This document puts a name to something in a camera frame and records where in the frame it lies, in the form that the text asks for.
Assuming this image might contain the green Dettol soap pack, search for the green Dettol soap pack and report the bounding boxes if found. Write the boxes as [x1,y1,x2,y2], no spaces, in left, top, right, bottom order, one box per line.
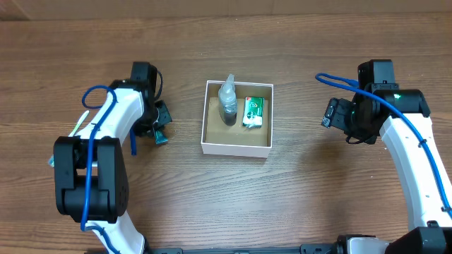
[242,97,265,128]

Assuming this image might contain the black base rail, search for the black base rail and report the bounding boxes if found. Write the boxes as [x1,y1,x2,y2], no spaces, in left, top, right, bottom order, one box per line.
[144,243,333,254]

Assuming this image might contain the pink cardboard box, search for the pink cardboard box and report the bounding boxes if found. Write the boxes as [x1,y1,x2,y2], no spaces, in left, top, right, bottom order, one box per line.
[201,80,273,158]

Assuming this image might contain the Colgate toothpaste tube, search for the Colgate toothpaste tube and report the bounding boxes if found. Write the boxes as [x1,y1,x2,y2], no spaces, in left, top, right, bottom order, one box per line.
[154,130,168,145]

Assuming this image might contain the clear foam pump bottle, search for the clear foam pump bottle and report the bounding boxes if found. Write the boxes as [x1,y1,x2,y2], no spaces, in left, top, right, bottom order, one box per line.
[218,74,238,126]

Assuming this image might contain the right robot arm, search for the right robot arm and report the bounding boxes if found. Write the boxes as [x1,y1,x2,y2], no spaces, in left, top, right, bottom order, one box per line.
[322,89,451,253]

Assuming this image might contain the blue disposable razor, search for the blue disposable razor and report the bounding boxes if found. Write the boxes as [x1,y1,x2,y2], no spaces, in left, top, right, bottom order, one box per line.
[129,129,137,156]

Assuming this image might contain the right blue cable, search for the right blue cable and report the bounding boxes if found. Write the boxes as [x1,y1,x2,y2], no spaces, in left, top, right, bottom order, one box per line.
[314,73,452,214]

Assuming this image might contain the white green toothbrush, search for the white green toothbrush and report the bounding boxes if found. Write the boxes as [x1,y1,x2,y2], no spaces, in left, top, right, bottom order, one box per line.
[48,110,90,167]

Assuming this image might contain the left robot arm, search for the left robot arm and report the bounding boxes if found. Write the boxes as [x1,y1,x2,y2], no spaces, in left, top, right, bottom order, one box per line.
[50,78,172,253]

